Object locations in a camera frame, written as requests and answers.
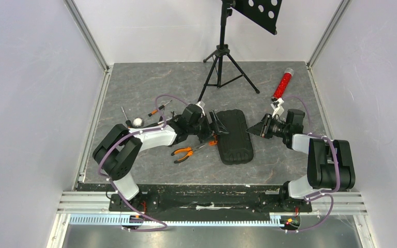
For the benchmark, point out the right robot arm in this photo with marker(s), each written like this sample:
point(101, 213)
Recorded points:
point(330, 165)

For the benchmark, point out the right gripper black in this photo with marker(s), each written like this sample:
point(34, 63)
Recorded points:
point(265, 127)

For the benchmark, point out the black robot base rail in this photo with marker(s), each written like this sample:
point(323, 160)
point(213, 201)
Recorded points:
point(215, 202)

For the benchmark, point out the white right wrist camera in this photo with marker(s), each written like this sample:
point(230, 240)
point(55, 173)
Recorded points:
point(276, 104)

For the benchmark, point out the small orange-black precision screwdriver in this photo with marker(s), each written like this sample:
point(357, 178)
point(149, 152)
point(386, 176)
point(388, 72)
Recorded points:
point(160, 108)

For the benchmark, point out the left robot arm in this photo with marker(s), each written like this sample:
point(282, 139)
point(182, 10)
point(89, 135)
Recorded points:
point(118, 151)

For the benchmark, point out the orange-handled pliers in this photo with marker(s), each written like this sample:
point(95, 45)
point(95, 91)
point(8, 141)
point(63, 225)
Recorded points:
point(188, 152)

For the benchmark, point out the claw hammer black handle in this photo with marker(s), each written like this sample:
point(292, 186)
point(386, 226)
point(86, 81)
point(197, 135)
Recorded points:
point(157, 123)

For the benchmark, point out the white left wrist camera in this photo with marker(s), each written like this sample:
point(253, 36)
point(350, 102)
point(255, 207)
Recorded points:
point(201, 105)

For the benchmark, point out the black plastic tool case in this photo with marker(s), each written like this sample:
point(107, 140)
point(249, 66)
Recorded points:
point(236, 146)

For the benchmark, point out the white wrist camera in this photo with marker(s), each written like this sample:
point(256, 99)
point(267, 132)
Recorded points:
point(201, 105)
point(276, 104)

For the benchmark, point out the black music stand tripod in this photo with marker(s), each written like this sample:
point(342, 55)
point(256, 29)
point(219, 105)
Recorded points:
point(262, 13)

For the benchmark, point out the red glitter tube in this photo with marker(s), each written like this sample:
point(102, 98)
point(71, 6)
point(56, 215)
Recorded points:
point(285, 80)

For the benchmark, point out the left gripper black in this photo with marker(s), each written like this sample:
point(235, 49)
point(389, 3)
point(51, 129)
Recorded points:
point(207, 137)

